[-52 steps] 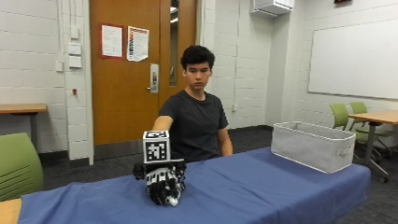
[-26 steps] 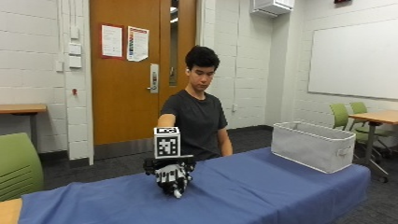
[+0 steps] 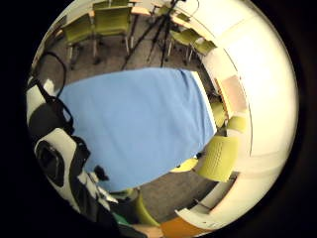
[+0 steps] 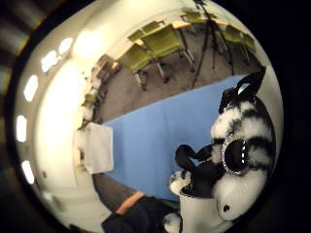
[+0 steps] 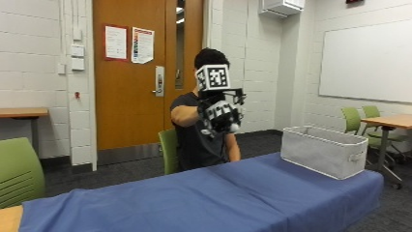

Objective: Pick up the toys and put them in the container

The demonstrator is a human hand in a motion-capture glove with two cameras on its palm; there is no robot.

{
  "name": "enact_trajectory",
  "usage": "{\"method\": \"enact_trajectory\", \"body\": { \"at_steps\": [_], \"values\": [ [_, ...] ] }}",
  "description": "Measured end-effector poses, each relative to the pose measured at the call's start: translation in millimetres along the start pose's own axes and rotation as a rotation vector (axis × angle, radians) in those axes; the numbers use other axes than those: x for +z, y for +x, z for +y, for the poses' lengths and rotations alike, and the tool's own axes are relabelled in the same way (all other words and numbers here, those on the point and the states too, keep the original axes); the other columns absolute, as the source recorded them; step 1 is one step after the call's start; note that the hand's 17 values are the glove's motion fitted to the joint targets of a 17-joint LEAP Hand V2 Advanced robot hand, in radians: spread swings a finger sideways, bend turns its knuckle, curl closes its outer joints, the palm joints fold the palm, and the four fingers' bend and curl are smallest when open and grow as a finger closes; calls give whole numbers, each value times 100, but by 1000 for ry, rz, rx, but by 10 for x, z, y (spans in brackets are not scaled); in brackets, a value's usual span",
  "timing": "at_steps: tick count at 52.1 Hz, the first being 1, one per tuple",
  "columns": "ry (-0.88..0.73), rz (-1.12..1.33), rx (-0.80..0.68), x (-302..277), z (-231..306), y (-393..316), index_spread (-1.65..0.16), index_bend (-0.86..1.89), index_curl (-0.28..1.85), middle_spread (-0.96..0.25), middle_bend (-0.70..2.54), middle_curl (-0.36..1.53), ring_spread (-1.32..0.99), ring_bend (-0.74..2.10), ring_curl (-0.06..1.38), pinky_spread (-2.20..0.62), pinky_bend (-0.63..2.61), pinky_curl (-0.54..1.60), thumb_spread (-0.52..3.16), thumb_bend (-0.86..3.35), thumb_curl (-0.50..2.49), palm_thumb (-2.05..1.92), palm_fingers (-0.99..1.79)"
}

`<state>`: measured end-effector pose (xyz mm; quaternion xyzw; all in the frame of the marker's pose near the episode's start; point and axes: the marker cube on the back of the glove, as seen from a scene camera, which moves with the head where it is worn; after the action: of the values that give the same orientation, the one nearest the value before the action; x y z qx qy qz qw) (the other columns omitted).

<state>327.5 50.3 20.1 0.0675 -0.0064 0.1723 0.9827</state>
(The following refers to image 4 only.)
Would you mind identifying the black and white zebra soft toy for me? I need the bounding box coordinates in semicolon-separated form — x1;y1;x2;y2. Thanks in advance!
163;66;278;233

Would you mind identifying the ceiling light panel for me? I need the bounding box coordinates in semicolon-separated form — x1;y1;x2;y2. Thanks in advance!
16;115;28;144
40;50;59;74
57;36;75;55
20;159;36;185
23;74;40;103

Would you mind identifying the large green chair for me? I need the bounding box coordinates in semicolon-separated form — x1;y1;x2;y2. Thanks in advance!
140;24;196;73

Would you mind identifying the black camera tripod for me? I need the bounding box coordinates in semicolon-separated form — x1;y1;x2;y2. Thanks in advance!
191;0;236;87

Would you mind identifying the shelf with plants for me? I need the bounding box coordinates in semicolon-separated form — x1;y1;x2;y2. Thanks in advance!
79;53;121;131

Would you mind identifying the wooden desk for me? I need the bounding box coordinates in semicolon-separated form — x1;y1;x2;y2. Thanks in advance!
112;18;192;66
177;11;235;28

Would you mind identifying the white cup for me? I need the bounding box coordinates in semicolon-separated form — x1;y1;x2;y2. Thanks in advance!
178;186;243;233

